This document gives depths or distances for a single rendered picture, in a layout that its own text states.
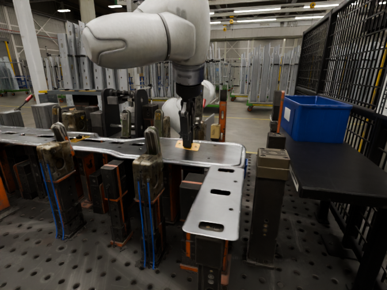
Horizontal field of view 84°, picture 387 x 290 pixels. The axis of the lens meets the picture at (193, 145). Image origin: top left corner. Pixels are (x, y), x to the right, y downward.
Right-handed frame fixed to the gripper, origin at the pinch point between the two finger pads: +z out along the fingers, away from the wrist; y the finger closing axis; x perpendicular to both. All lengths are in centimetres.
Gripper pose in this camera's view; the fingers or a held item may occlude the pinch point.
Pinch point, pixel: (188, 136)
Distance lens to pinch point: 74.5
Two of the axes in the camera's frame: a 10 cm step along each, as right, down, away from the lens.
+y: -2.5, 6.2, -7.4
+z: -0.3, 7.6, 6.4
